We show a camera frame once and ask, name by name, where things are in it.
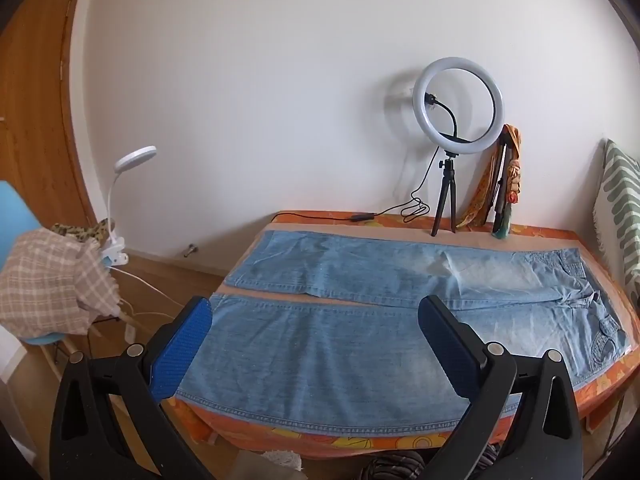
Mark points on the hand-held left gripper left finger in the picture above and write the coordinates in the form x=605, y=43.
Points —
x=180, y=350

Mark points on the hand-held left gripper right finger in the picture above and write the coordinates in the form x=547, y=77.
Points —
x=445, y=350

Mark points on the blue denim pants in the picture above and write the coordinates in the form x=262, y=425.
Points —
x=325, y=350

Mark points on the metal door stopper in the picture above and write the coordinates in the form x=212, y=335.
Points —
x=190, y=250

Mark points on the dark striped cloth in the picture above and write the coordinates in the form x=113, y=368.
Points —
x=395, y=465

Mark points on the plaid beige cloth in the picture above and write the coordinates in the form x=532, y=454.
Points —
x=50, y=280

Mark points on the leopard print cloth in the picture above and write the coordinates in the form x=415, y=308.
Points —
x=85, y=232

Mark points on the orange floral tablecloth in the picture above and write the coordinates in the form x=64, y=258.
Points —
x=600, y=385

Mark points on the folded grey tripod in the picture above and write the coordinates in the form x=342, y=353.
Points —
x=501, y=195

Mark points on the small black tripod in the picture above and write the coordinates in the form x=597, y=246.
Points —
x=446, y=180

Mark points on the orange scarf and umbrella bundle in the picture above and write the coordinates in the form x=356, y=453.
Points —
x=514, y=170

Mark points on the white clip desk lamp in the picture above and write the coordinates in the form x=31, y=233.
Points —
x=135, y=156

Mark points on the blue chair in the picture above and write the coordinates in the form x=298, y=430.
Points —
x=15, y=210

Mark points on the green white patterned blanket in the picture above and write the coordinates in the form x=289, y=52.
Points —
x=617, y=195

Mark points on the wooden door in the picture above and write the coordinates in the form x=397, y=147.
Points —
x=35, y=110

